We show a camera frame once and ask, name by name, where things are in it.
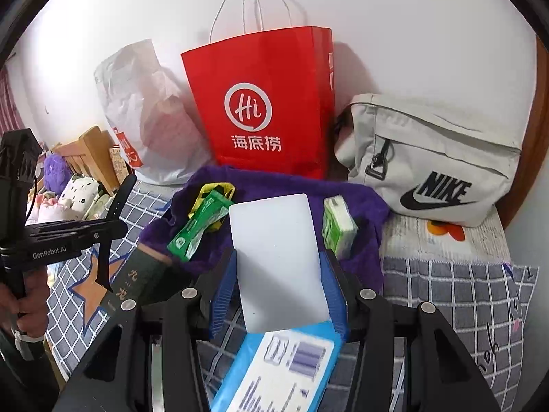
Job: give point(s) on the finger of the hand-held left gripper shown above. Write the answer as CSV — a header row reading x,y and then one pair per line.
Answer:
x,y
103,266
122,197

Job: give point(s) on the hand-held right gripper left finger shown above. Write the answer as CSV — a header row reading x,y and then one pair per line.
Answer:
x,y
223,292

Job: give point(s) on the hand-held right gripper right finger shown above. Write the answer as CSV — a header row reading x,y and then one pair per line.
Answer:
x,y
336,296

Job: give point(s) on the purple fabric basket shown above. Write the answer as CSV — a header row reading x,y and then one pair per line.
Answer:
x,y
369,244

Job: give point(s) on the white face mask packet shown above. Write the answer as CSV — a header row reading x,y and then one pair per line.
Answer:
x,y
278,257

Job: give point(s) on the green wet wipe packet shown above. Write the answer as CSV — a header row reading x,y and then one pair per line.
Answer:
x,y
193,231

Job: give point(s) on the small green tissue packet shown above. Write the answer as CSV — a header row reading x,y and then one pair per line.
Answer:
x,y
339,227

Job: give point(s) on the yellow and black pouch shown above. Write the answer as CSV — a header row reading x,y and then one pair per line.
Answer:
x,y
201,191

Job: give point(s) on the person's left forearm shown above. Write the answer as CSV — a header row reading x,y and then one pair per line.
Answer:
x,y
17,369

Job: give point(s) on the person's left hand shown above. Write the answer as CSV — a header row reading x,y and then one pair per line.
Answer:
x,y
34,309

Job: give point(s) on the dark green tin box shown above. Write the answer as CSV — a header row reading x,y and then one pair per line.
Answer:
x,y
137,274

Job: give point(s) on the patterned book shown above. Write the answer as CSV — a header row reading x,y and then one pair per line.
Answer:
x,y
118,158

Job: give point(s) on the white flowered pillow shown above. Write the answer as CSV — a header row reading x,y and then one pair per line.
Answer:
x,y
79,191

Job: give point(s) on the wooden headboard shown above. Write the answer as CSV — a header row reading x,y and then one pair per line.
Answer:
x,y
98,154

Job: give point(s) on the purple plush toy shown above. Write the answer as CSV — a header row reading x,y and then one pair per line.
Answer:
x,y
58,171

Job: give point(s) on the blue tissue pack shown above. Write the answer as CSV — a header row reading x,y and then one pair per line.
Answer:
x,y
266,373

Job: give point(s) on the white plastic bag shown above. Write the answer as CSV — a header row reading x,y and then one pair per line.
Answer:
x,y
141,107

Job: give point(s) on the grey checked star cloth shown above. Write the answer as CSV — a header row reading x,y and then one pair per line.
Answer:
x,y
450,300

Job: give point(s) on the red checked curtain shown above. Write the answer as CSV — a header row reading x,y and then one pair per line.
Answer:
x,y
8,103

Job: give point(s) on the grey waist bag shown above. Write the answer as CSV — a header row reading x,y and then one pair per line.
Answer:
x,y
429,150

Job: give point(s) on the red paper bag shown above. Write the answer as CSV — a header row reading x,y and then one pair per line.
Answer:
x,y
257,73

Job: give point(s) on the brown wooden door frame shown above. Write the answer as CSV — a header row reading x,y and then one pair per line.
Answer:
x,y
521,189

